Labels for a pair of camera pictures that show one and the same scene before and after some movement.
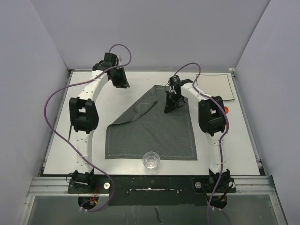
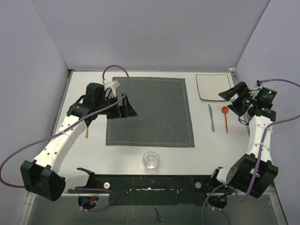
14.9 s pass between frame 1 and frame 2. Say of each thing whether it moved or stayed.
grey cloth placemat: moved
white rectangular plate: stayed
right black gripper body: moved
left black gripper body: moved
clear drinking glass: stayed
